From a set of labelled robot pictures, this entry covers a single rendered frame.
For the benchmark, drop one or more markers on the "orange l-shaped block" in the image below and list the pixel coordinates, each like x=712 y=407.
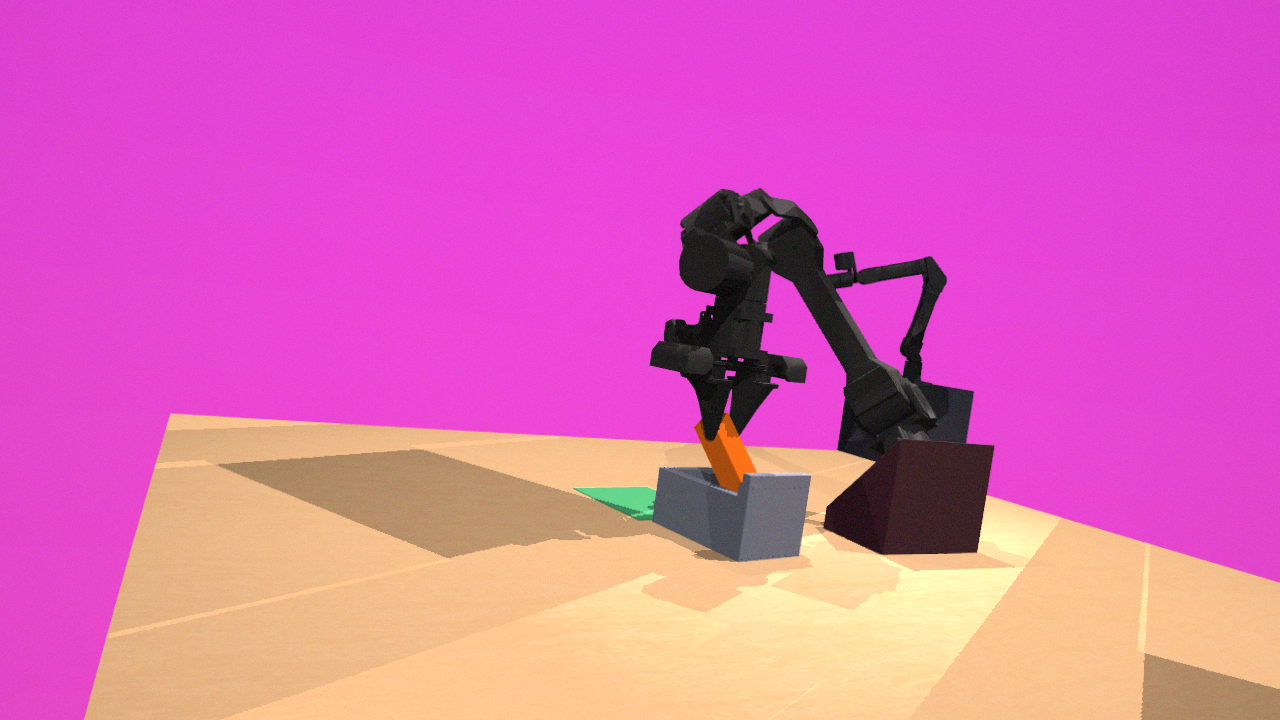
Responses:
x=727 y=454

